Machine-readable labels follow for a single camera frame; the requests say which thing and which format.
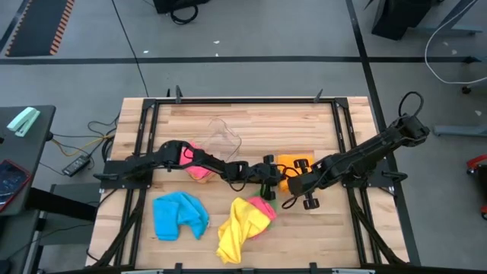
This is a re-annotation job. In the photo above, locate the yellow microfiber towel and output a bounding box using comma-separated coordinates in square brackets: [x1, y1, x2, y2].
[215, 196, 272, 265]

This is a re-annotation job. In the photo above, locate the smartphone with red case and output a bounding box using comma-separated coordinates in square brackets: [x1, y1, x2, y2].
[0, 159, 33, 213]

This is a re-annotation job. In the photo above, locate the black equipment with cable loop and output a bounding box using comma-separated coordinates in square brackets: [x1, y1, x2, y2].
[152, 0, 211, 26]

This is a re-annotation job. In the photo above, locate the black table cable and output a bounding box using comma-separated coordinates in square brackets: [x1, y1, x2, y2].
[87, 113, 119, 161]

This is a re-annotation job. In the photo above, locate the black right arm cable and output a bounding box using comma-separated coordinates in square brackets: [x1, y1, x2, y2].
[398, 91, 425, 117]

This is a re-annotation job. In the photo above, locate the black floor cable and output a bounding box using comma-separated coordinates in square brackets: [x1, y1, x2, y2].
[111, 0, 150, 98]

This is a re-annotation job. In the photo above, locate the mint green stapler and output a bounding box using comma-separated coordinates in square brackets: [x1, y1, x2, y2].
[6, 107, 41, 138]

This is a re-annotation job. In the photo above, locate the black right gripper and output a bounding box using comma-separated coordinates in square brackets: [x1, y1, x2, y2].
[287, 158, 324, 211]

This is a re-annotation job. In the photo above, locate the black metal table frame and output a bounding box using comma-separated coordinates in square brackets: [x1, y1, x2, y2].
[91, 97, 422, 274]

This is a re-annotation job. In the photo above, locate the red wheeled cart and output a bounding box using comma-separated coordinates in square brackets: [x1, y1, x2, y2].
[466, 154, 487, 221]

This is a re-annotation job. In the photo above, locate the black side table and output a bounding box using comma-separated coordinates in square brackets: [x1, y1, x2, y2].
[0, 105, 57, 218]

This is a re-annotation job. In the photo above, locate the black power adapter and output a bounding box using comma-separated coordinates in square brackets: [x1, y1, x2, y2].
[62, 155, 91, 178]

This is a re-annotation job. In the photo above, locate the black orange-striped floor mat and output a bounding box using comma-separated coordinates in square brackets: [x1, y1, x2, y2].
[5, 0, 76, 58]

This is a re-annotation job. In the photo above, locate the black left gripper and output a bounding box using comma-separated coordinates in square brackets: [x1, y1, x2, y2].
[243, 154, 285, 202]

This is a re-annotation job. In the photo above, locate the long pink microfiber towel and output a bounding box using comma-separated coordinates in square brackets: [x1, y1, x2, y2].
[178, 142, 214, 180]

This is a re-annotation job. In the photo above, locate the small orange microfiber towel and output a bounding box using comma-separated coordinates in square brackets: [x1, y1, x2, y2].
[189, 173, 215, 184]

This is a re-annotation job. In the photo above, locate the grey metal table foot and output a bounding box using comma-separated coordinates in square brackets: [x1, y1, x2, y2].
[433, 124, 487, 138]

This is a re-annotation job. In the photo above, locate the black floor cabinet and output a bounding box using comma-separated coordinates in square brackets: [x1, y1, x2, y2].
[371, 0, 434, 41]

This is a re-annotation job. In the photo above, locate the clear plastic container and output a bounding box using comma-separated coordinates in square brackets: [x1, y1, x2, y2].
[182, 117, 243, 184]

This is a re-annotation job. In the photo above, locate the yellow cable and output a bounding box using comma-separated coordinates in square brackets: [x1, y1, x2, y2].
[51, 135, 115, 158]

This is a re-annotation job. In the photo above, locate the white floor cable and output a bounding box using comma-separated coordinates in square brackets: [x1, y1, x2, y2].
[425, 0, 487, 85]

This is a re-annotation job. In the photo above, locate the large orange microfiber towel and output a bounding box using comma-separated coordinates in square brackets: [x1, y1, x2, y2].
[275, 154, 316, 193]

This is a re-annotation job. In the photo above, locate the blue microfiber towel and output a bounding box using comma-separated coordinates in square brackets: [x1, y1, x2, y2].
[152, 191, 210, 242]

